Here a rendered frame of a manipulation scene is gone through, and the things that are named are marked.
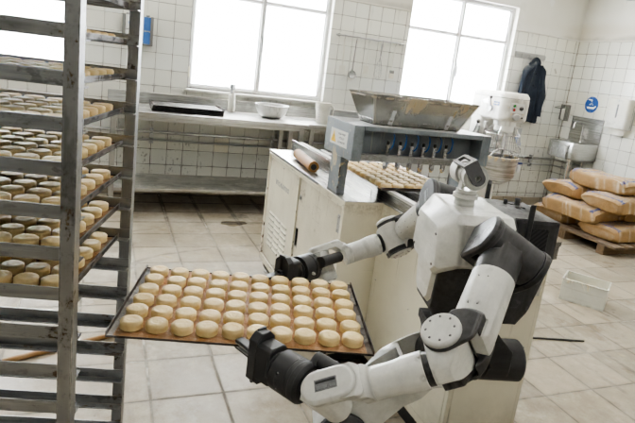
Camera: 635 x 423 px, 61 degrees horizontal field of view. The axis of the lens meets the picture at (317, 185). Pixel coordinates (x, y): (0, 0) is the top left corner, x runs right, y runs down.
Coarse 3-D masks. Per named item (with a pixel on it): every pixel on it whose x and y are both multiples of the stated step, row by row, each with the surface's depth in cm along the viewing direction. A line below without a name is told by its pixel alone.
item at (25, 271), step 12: (96, 240) 144; (108, 240) 150; (84, 252) 135; (96, 252) 141; (0, 264) 122; (12, 264) 123; (24, 264) 124; (36, 264) 124; (48, 264) 125; (84, 264) 132; (0, 276) 116; (12, 276) 121; (24, 276) 118; (36, 276) 118; (48, 276) 119
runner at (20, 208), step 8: (0, 200) 108; (8, 200) 108; (0, 208) 108; (8, 208) 109; (16, 208) 109; (24, 208) 109; (32, 208) 109; (40, 208) 109; (48, 208) 109; (56, 208) 109; (80, 208) 110; (32, 216) 109; (40, 216) 109; (48, 216) 110; (56, 216) 110; (80, 216) 110
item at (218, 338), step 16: (160, 288) 144; (208, 288) 148; (224, 304) 139; (144, 320) 126; (336, 320) 138; (144, 336) 119; (160, 336) 120; (176, 336) 121; (192, 336) 122; (352, 352) 124
